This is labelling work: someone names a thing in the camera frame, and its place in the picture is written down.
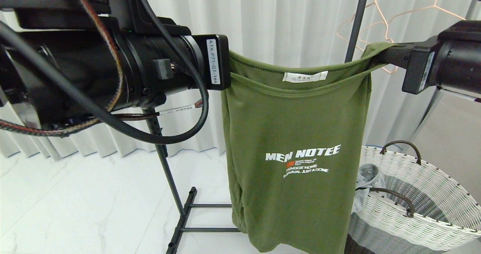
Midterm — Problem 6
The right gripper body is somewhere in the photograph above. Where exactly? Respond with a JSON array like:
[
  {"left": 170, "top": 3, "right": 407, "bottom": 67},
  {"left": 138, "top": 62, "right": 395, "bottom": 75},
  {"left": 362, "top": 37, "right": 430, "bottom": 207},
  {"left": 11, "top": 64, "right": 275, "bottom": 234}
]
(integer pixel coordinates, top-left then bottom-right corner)
[{"left": 402, "top": 20, "right": 481, "bottom": 98}]

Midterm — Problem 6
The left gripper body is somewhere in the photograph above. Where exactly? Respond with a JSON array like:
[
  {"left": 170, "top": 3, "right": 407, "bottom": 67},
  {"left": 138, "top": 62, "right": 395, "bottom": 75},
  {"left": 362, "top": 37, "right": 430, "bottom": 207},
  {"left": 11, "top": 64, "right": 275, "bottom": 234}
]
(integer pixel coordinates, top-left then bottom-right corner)
[{"left": 126, "top": 32, "right": 230, "bottom": 110}]

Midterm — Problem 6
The pink clothes hanger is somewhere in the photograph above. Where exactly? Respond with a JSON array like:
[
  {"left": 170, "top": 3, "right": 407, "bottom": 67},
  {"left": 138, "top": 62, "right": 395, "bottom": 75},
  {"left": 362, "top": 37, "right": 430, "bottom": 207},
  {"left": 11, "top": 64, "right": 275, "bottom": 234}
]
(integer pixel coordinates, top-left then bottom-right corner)
[
  {"left": 336, "top": 0, "right": 399, "bottom": 74},
  {"left": 357, "top": 0, "right": 467, "bottom": 51}
]

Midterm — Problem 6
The green printed shirt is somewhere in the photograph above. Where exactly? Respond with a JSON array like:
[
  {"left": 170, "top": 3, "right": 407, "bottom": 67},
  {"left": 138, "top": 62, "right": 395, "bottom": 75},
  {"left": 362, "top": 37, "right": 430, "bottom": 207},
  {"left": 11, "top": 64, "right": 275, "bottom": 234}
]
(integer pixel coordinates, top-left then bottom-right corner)
[{"left": 221, "top": 42, "right": 395, "bottom": 254}]

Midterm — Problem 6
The black clothes rack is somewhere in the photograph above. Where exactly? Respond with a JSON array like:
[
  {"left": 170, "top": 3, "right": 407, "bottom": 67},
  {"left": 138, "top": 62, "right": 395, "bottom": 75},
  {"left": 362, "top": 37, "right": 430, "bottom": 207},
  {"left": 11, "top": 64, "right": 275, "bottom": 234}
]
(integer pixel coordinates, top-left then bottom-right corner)
[{"left": 143, "top": 0, "right": 372, "bottom": 254}]

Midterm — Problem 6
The white laundry basket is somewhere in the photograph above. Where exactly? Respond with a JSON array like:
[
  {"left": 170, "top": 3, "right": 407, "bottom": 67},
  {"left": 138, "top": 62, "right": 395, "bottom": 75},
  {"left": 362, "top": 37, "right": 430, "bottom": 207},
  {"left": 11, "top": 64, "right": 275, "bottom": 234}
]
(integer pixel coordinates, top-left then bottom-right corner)
[{"left": 344, "top": 141, "right": 481, "bottom": 254}]

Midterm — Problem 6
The white curtain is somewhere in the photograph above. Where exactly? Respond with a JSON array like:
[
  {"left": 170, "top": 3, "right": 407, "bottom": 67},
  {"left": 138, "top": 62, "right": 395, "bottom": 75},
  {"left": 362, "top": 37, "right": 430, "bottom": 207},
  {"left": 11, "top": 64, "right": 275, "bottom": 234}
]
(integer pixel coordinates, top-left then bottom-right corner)
[{"left": 0, "top": 0, "right": 481, "bottom": 160}]

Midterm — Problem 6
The pale grey garment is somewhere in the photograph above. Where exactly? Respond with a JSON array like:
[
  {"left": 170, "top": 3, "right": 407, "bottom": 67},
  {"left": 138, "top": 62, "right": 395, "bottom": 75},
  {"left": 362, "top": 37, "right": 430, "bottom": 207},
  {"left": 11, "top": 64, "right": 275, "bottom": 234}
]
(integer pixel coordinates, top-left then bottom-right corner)
[{"left": 351, "top": 164, "right": 387, "bottom": 214}]

